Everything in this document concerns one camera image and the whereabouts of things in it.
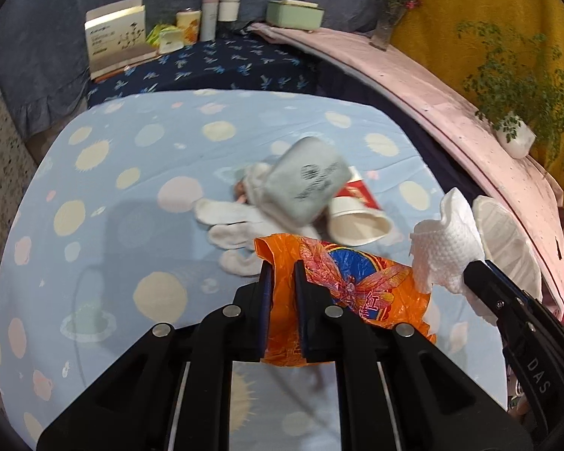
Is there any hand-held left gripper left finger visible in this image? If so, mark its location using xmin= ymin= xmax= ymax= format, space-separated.
xmin=38 ymin=260 xmax=273 ymax=451

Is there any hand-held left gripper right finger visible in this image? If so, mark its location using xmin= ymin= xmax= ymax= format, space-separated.
xmin=294 ymin=260 xmax=530 ymax=451

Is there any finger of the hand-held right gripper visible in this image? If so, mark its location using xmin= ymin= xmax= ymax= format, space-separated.
xmin=463 ymin=260 xmax=513 ymax=327
xmin=484 ymin=260 xmax=553 ymax=315

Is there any bin with white liner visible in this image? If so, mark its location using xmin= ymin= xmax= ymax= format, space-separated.
xmin=472 ymin=196 xmax=543 ymax=325

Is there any white paper towel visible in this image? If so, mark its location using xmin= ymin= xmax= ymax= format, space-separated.
xmin=410 ymin=187 xmax=499 ymax=325

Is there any large orange plastic bag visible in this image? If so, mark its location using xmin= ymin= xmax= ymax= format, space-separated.
xmin=254 ymin=234 xmax=438 ymax=368

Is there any white glove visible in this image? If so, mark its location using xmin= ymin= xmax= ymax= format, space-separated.
xmin=193 ymin=197 xmax=320 ymax=277

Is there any red and white paper cup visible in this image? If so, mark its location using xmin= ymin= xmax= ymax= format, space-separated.
xmin=328 ymin=166 xmax=393 ymax=246

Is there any pale grey printed pouch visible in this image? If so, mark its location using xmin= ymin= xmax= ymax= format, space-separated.
xmin=261 ymin=136 xmax=351 ymax=224

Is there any white plant pot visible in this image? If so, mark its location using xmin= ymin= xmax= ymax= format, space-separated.
xmin=493 ymin=113 xmax=537 ymax=159

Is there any green leafy plant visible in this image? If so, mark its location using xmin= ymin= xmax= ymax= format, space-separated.
xmin=456 ymin=21 xmax=564 ymax=170

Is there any pink cloth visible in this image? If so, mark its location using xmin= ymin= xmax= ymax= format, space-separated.
xmin=249 ymin=23 xmax=564 ymax=325

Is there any navy dragonfly print cloth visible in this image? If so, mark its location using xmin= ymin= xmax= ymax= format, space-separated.
xmin=87 ymin=33 xmax=325 ymax=109

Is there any glass vase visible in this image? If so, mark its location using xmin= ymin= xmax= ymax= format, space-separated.
xmin=370 ymin=7 xmax=407 ymax=51

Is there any green packet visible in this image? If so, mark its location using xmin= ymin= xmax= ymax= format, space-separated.
xmin=147 ymin=23 xmax=185 ymax=54

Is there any yellow printed can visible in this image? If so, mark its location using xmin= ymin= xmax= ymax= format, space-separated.
xmin=175 ymin=8 xmax=202 ymax=47

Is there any pale green tissue box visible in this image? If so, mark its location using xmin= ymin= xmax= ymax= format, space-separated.
xmin=265 ymin=0 xmax=325 ymax=33

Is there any white canister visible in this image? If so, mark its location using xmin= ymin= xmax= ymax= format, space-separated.
xmin=217 ymin=0 xmax=242 ymax=23

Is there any white card box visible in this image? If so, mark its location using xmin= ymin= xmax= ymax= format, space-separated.
xmin=85 ymin=0 xmax=163 ymax=80

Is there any blue backdrop cloth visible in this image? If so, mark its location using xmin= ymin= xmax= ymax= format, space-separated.
xmin=0 ymin=0 xmax=428 ymax=137

